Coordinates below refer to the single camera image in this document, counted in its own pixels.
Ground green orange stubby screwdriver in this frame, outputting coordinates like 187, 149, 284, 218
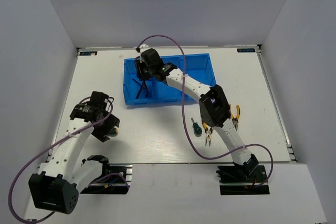
108, 127, 118, 137

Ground copper red hex key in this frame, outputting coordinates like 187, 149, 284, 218
143, 81, 149, 98

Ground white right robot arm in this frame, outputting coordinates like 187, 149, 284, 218
135, 47, 259, 182

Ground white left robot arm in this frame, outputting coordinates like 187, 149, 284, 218
28, 91, 120, 214

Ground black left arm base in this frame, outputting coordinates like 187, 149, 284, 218
81, 155, 133, 195

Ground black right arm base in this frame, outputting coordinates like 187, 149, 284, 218
216, 165, 270, 196

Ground blue three-compartment plastic bin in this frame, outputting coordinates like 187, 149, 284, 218
122, 53, 217, 108

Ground left table label sticker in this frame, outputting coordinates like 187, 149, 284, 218
79, 51, 98, 56

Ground table label sticker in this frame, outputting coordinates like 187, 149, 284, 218
79, 51, 98, 56
237, 48, 256, 53

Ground yellow needle-nose pliers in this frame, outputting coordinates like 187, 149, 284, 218
202, 121, 213, 147

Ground right table label sticker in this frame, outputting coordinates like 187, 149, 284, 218
237, 48, 256, 53

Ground yellow combination pliers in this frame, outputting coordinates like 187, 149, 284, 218
230, 105, 240, 131

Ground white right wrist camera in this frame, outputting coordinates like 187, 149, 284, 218
135, 44, 151, 62

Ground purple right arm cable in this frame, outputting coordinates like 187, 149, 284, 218
136, 35, 274, 188

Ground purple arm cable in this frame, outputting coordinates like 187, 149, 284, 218
136, 35, 274, 188
7, 97, 129, 222

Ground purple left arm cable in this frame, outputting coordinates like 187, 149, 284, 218
7, 97, 129, 222

